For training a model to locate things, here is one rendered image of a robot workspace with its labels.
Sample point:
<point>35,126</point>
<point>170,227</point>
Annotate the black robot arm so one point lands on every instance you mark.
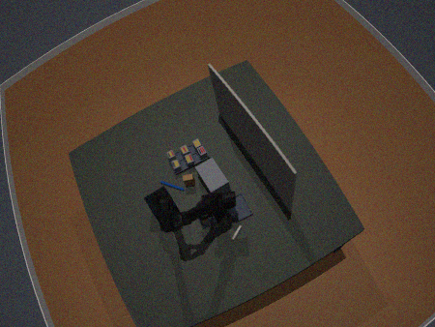
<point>211,203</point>

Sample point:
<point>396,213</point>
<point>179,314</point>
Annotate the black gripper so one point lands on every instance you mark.
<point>207,216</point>

